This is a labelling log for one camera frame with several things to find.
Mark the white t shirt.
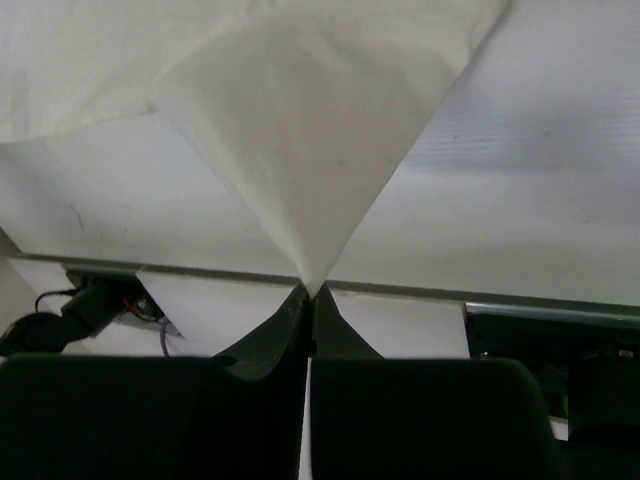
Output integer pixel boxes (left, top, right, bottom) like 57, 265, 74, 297
1, 1, 505, 295

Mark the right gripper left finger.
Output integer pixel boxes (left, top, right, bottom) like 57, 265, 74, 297
1, 286, 308, 479

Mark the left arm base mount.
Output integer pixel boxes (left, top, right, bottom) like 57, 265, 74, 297
1, 274, 170, 357

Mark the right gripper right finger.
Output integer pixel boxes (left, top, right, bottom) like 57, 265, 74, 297
310, 288, 566, 479

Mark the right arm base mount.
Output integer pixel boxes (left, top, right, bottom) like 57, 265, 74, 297
464, 303, 639, 439

